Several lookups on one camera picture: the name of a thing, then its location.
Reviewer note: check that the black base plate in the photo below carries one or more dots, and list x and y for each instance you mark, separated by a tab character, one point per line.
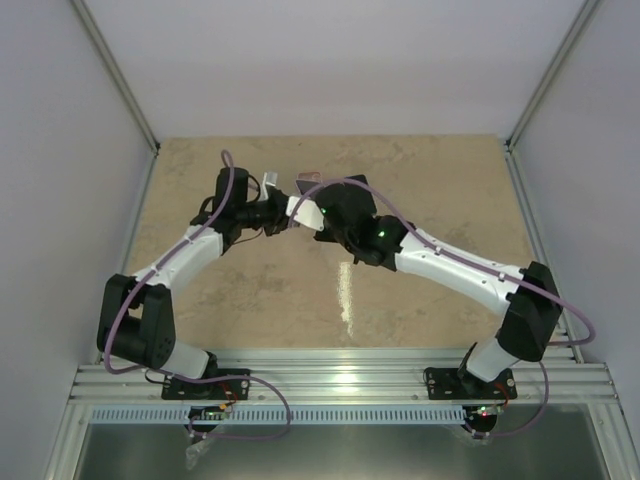
228	390
454	384

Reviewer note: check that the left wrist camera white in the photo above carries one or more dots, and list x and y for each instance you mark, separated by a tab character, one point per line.
267	184

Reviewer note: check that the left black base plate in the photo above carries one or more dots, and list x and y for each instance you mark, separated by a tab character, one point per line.
228	390

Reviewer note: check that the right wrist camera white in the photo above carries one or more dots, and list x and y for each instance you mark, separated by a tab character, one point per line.
308	214

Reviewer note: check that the aluminium rail frame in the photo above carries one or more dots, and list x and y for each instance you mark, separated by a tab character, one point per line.
318	330

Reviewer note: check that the right controller board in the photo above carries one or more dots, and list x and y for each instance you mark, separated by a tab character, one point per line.
486	410

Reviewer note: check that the aluminium corner post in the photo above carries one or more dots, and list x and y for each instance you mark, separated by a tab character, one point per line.
570	40
114	72

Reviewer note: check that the controller board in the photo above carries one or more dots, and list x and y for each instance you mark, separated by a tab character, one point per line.
486	410
214	413

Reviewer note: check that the pink phone case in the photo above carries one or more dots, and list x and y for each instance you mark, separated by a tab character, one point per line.
312	176

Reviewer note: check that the left aluminium corner post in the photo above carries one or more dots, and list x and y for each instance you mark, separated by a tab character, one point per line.
114	72

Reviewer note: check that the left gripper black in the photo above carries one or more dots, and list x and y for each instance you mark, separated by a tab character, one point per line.
279	223

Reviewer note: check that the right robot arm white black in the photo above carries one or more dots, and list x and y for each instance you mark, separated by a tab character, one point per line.
524	298

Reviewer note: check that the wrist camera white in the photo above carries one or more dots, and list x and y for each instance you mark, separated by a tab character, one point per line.
308	214
267	184

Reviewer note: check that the right aluminium corner post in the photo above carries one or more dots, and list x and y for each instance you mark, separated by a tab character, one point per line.
570	40

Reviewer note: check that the grey slotted cable duct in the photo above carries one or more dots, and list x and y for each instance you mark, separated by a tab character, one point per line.
273	415

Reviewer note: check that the black phone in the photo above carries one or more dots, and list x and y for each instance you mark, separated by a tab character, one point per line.
304	185

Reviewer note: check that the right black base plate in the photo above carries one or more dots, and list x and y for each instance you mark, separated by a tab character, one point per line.
454	384

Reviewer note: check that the left controller board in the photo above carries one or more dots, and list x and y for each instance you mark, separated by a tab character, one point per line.
214	413

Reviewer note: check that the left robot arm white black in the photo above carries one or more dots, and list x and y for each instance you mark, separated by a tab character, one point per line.
136	323

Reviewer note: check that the black smartphone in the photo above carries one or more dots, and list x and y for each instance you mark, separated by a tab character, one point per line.
357	183

